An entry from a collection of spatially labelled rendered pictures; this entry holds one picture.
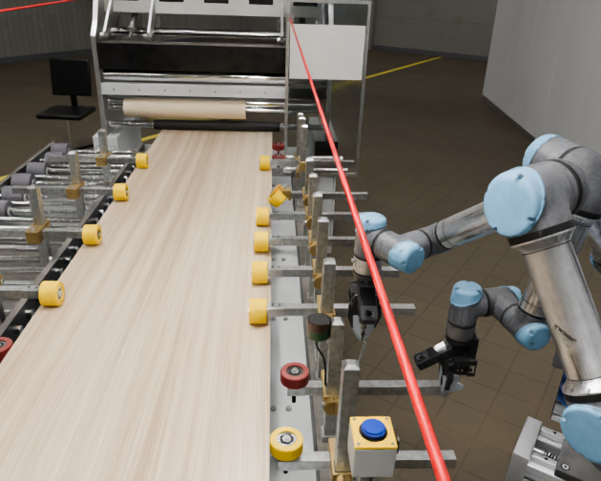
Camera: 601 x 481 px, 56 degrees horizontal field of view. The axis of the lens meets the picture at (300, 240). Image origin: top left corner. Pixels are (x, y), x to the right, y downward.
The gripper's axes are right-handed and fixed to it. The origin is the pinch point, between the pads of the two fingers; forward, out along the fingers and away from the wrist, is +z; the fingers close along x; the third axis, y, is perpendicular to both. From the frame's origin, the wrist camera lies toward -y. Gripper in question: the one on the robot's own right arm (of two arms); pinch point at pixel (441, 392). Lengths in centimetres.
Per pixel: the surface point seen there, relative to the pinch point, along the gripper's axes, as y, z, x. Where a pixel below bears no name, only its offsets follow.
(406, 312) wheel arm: -6.3, -12.0, 23.5
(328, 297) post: -31.8, -20.1, 19.3
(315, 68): -22, -52, 247
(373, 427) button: -32, -41, -55
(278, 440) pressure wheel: -47, -8, -25
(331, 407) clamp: -32.6, -2.3, -8.5
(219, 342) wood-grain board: -64, -8, 14
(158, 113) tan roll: -124, -20, 251
